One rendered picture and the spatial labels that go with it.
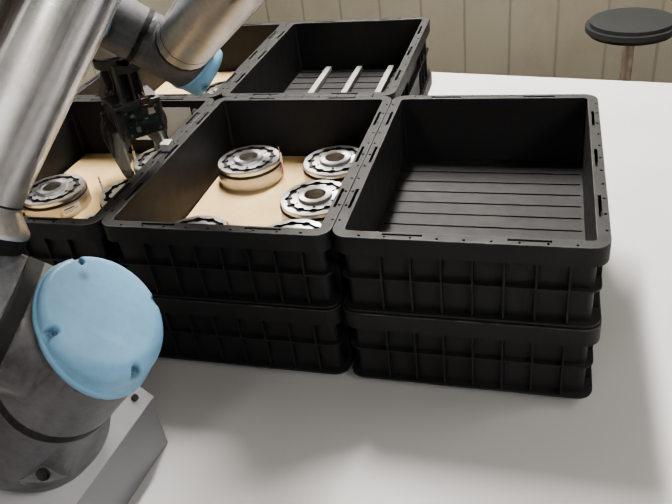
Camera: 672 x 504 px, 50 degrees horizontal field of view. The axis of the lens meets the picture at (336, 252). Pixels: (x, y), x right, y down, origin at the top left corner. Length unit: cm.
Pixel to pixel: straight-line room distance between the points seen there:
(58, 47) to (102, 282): 19
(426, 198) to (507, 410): 33
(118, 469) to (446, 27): 283
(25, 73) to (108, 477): 44
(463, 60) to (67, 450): 293
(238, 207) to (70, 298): 52
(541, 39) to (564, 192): 229
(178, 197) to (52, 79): 50
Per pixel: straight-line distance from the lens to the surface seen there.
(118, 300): 64
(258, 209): 108
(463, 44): 341
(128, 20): 99
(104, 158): 136
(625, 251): 118
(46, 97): 61
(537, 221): 100
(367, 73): 154
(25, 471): 76
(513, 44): 336
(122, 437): 85
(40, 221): 98
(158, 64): 99
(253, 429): 92
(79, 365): 60
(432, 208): 103
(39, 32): 60
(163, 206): 104
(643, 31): 261
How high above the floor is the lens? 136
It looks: 34 degrees down
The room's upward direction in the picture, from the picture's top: 8 degrees counter-clockwise
